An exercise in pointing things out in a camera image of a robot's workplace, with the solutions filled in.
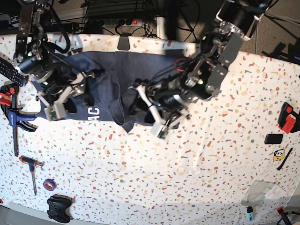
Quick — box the black TV remote control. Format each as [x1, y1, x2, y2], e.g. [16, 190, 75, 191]
[0, 58, 28, 87]

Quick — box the blue grey T-shirt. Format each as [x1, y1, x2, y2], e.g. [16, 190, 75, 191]
[30, 50, 188, 134]

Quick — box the light blue highlighter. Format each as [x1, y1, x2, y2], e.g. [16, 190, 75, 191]
[247, 206, 254, 222]

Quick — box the clear plastic bag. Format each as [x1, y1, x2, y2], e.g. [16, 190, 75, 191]
[241, 180, 287, 207]

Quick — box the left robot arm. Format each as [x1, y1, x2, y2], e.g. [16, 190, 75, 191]
[131, 0, 272, 139]

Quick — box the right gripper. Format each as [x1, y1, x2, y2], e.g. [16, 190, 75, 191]
[37, 71, 95, 121]

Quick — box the purple tape roll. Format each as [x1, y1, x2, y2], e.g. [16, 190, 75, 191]
[43, 179, 57, 191]

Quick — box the white power strip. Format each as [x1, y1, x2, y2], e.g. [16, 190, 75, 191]
[86, 19, 143, 28]

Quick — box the black game controller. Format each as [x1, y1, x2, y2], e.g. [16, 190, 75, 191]
[47, 195, 72, 224]

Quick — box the orange T-handle screwdriver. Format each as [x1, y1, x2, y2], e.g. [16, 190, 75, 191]
[19, 156, 44, 195]

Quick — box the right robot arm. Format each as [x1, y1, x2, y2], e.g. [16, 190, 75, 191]
[14, 0, 94, 121]

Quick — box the black table clip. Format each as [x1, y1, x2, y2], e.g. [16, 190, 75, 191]
[117, 33, 131, 51]

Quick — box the yellow sticker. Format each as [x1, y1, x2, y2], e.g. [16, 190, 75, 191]
[273, 149, 285, 162]

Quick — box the black pen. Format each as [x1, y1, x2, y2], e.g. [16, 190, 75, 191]
[277, 148, 293, 171]

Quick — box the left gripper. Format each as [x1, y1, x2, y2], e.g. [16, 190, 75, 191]
[127, 79, 191, 140]

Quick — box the small black box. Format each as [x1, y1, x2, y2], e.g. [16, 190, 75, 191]
[264, 134, 283, 144]

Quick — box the black red clamp right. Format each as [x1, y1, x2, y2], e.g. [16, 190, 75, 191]
[277, 102, 300, 134]

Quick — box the red black tool bottom right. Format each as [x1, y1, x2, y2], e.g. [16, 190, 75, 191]
[276, 207, 292, 225]

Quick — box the blue black bar clamp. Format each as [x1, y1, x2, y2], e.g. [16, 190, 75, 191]
[0, 83, 37, 157]

